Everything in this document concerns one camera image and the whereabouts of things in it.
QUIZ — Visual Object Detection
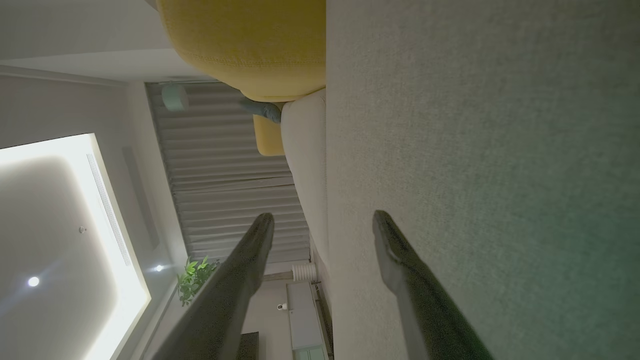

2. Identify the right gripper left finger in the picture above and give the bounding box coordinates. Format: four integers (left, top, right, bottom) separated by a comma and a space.
152, 212, 275, 360

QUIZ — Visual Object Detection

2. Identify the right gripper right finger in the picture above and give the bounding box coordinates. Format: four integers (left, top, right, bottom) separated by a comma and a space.
372, 210, 496, 360

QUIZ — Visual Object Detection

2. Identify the green potted plant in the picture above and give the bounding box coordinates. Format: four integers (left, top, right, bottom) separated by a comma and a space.
176, 256, 221, 307

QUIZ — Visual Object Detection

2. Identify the dark flat panel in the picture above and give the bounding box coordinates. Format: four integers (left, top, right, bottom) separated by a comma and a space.
235, 331, 260, 360

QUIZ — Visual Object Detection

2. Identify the white cabinet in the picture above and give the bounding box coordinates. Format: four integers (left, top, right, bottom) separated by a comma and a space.
286, 281, 331, 360

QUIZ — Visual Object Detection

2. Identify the white ribbed cylinder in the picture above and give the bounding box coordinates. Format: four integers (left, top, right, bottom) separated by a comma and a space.
291, 263, 318, 282

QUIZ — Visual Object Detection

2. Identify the grey pleated curtain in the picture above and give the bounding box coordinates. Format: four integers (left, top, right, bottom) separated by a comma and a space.
145, 81, 312, 265

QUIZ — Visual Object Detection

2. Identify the small yellow cushion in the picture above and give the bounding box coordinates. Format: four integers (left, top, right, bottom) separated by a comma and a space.
253, 102, 287, 157

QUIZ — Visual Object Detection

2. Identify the grey fabric sofa seat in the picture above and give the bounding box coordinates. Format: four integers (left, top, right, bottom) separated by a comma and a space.
325, 0, 640, 360

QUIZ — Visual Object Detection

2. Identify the blue grey cloth item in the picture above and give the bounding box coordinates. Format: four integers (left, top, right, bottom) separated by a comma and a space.
239, 98, 282, 124

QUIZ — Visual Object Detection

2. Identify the pale round lamp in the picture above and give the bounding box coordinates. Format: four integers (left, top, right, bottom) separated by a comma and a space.
161, 83, 190, 112

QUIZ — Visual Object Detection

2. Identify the large yellow cushion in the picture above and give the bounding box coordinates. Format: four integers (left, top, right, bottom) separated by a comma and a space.
156, 0, 327, 103

